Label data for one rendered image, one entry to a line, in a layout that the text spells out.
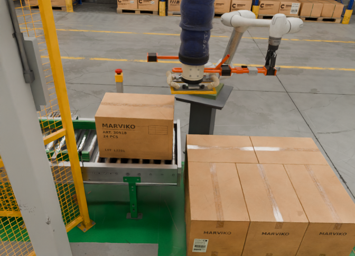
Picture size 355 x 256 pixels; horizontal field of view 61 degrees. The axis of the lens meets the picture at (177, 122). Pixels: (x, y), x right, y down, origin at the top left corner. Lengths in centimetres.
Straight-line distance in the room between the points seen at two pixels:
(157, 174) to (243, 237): 79
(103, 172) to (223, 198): 95
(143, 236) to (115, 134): 89
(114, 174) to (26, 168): 106
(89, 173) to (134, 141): 44
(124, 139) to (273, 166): 124
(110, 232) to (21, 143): 151
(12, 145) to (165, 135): 124
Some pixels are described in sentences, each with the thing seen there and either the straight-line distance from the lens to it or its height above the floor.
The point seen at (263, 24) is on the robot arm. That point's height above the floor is 157.
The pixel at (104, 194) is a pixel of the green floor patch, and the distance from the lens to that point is 305.
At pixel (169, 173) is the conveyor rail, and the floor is 54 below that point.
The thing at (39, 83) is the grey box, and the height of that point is 158.
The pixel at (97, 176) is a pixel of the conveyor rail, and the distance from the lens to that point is 252.
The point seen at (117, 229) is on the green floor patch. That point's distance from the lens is 276.
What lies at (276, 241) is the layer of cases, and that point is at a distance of 240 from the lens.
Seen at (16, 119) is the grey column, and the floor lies 150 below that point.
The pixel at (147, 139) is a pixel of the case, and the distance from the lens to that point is 241.
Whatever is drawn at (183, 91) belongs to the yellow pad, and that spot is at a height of 116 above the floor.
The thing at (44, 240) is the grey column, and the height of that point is 72.
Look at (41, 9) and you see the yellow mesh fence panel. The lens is 187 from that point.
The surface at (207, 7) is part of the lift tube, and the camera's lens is 210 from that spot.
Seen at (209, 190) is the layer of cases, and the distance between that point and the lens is 230.
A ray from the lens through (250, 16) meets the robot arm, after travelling 286.
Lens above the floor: 217
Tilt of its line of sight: 33 degrees down
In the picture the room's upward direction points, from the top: 3 degrees clockwise
